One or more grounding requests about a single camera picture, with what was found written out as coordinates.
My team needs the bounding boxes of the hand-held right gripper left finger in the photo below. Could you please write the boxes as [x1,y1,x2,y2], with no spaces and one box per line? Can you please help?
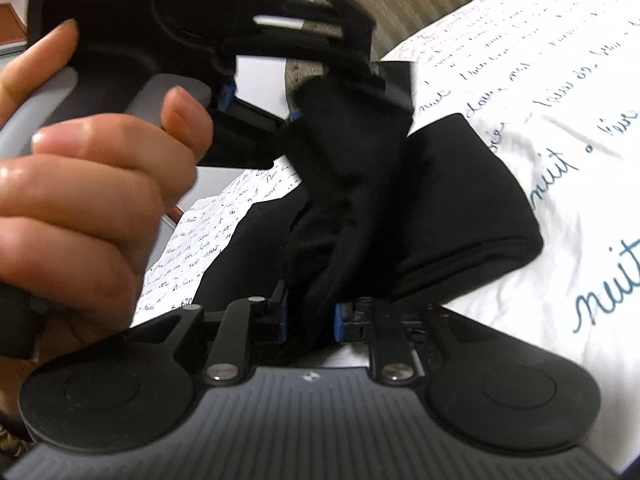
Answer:
[125,280,291,387]

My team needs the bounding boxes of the white script-printed bedsheet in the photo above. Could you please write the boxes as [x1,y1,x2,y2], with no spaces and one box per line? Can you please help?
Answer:
[132,0,640,476]

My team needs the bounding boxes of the olive padded headboard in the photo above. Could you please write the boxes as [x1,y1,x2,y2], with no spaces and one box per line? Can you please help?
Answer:
[282,0,551,118]

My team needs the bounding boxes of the black pants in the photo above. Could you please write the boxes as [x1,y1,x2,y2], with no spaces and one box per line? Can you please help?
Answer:
[190,60,545,361]

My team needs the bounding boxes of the person's left hand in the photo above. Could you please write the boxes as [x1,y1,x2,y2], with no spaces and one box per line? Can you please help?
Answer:
[0,19,216,357]

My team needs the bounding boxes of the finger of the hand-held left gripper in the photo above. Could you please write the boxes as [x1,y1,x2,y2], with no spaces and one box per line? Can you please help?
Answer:
[196,79,302,169]
[235,0,379,82]

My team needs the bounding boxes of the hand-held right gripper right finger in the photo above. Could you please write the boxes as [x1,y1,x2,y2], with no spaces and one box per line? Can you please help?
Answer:
[333,297,507,384]

